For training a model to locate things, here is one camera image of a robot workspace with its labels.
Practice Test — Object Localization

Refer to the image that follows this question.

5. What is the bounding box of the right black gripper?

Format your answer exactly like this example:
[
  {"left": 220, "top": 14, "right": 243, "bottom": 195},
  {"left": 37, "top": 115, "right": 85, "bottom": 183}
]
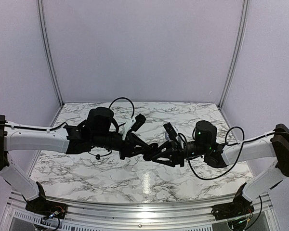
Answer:
[{"left": 151, "top": 140, "right": 209, "bottom": 167}]

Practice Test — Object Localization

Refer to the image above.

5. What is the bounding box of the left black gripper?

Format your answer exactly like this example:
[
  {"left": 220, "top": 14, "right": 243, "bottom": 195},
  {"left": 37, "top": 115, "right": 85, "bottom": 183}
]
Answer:
[{"left": 92, "top": 131, "right": 151, "bottom": 160}]

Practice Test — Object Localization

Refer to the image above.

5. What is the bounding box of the purple earbud charging case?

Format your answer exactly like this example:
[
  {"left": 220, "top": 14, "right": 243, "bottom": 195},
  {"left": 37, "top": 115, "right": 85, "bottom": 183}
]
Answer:
[{"left": 165, "top": 132, "right": 170, "bottom": 140}]

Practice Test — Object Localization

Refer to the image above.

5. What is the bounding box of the black earbud charging case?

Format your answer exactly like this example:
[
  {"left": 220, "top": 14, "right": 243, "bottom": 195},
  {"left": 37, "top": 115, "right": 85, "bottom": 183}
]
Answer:
[{"left": 143, "top": 142, "right": 158, "bottom": 161}]

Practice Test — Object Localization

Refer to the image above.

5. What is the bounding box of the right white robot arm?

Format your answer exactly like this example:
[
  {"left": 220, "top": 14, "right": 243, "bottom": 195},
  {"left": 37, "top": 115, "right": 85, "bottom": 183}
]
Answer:
[{"left": 152, "top": 120, "right": 289, "bottom": 216}]

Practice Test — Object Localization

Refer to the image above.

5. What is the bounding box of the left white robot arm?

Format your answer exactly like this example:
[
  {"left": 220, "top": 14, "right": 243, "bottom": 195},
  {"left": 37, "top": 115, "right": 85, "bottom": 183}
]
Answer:
[{"left": 0, "top": 107, "right": 153, "bottom": 214}]

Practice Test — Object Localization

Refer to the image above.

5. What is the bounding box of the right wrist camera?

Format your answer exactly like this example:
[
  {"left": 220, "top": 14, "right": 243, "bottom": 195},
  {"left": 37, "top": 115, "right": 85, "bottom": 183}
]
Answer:
[{"left": 163, "top": 122, "right": 183, "bottom": 145}]

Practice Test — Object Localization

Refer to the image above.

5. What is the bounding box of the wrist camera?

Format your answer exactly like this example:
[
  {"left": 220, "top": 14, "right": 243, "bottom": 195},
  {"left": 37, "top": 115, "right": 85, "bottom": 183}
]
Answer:
[
  {"left": 121, "top": 114, "right": 146, "bottom": 140},
  {"left": 163, "top": 122, "right": 183, "bottom": 145}
]

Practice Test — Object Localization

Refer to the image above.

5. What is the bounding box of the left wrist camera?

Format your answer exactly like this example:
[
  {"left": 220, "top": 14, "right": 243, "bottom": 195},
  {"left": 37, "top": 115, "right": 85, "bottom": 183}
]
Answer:
[{"left": 121, "top": 114, "right": 146, "bottom": 140}]

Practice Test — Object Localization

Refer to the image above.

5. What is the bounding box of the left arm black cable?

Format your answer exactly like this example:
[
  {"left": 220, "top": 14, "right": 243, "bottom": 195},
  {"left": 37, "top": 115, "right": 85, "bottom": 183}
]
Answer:
[{"left": 88, "top": 97, "right": 135, "bottom": 154}]

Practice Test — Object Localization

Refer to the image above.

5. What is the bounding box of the aluminium front rail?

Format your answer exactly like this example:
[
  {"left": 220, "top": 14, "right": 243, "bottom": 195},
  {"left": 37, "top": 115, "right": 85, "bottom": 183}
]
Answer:
[{"left": 0, "top": 192, "right": 280, "bottom": 231}]

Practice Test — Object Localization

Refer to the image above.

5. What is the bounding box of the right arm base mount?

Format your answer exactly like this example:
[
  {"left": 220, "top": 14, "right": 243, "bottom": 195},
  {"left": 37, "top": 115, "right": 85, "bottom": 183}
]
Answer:
[{"left": 211, "top": 183, "right": 254, "bottom": 220}]

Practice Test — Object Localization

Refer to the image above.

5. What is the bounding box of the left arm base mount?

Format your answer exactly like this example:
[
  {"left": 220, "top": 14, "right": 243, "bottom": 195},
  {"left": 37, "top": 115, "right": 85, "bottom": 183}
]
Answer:
[{"left": 23, "top": 181, "right": 67, "bottom": 219}]

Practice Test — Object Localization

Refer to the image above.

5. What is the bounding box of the right aluminium corner post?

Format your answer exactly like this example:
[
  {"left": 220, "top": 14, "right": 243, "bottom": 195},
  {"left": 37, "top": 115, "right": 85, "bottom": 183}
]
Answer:
[{"left": 218, "top": 0, "right": 250, "bottom": 110}]

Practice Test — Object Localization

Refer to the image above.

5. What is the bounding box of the aluminium corner post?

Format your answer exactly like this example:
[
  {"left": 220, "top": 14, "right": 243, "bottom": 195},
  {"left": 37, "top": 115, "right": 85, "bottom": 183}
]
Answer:
[
  {"left": 36, "top": 0, "right": 65, "bottom": 107},
  {"left": 218, "top": 0, "right": 250, "bottom": 110}
]

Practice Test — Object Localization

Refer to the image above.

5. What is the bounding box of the left aluminium corner post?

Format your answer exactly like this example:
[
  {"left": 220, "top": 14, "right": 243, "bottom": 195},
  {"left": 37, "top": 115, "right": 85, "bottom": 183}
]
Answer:
[{"left": 36, "top": 0, "right": 65, "bottom": 107}]

